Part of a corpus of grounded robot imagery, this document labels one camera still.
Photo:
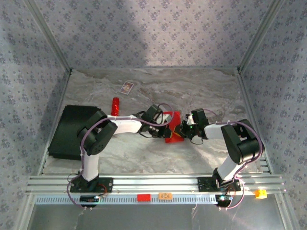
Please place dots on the red cloth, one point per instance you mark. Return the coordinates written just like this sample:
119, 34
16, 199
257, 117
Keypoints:
176, 117

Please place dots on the aluminium frame post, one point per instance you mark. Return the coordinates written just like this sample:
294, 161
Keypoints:
53, 40
255, 40

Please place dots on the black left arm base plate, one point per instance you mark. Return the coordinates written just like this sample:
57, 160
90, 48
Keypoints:
108, 184

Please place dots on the orange label tag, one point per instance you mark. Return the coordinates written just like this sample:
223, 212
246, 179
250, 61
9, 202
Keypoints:
165, 196

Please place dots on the black case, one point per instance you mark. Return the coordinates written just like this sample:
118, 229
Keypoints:
64, 129

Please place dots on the orange yellow block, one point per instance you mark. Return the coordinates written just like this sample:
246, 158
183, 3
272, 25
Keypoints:
261, 193

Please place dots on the red rectangular block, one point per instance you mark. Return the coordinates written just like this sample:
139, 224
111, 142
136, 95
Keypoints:
144, 197

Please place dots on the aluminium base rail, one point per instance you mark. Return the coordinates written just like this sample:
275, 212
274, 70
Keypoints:
156, 183

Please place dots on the aluminium side rail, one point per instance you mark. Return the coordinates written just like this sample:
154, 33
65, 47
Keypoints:
249, 107
62, 95

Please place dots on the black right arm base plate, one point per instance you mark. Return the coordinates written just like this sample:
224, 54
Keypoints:
204, 184

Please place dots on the small printed card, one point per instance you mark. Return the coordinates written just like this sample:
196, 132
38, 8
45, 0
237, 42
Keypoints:
126, 87

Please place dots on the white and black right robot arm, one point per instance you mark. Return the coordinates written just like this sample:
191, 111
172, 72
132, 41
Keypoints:
216, 130

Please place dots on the red cylinder tube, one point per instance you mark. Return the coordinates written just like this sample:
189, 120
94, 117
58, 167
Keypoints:
115, 105

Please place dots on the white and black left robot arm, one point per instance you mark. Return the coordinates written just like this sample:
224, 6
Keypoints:
124, 124

